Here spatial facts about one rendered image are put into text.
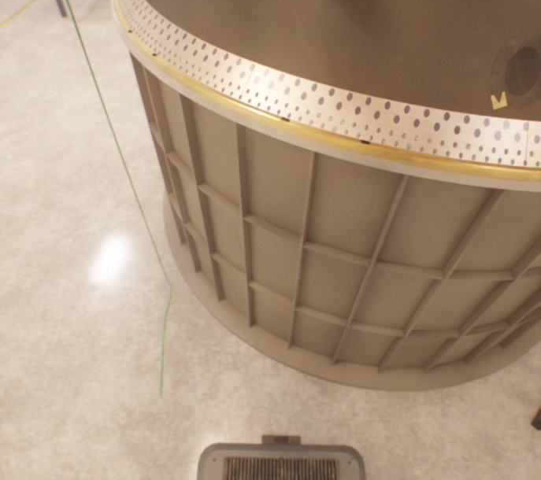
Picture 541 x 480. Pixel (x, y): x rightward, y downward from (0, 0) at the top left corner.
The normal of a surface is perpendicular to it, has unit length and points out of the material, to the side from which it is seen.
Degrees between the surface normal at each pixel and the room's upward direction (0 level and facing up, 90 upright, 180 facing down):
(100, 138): 0
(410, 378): 0
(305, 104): 43
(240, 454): 0
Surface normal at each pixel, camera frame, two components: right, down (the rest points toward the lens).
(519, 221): 0.00, 0.76
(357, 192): -0.34, 0.71
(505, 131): -0.08, 0.04
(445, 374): 0.01, -0.65
